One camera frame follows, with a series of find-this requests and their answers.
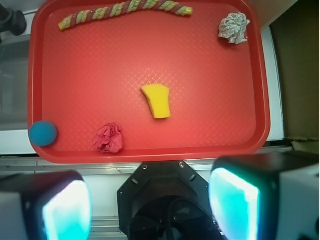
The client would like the white paper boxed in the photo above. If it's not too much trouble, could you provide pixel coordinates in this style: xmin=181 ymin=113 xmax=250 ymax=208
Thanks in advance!
xmin=218 ymin=12 xmax=251 ymax=45

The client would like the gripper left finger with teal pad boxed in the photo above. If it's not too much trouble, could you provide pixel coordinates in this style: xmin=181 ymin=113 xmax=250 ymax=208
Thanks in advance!
xmin=0 ymin=170 xmax=93 ymax=240

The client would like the blue dimpled ball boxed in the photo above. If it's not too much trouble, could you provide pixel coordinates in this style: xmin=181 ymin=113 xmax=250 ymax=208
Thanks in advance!
xmin=29 ymin=121 xmax=58 ymax=147

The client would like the brown cardboard panel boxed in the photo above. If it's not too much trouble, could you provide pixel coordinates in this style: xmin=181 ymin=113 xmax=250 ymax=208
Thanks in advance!
xmin=270 ymin=0 xmax=320 ymax=154

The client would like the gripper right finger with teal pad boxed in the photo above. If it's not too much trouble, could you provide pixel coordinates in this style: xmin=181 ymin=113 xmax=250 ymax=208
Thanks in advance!
xmin=208 ymin=153 xmax=320 ymax=240

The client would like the red plastic tray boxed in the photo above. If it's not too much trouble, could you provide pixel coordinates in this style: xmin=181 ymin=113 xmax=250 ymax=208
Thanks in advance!
xmin=28 ymin=0 xmax=271 ymax=164

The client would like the yellow sponge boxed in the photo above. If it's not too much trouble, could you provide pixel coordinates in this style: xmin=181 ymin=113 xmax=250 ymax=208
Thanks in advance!
xmin=140 ymin=83 xmax=171 ymax=119

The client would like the twisted multicolour rope toy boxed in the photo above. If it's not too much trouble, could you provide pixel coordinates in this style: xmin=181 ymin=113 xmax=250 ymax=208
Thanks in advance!
xmin=58 ymin=0 xmax=193 ymax=31

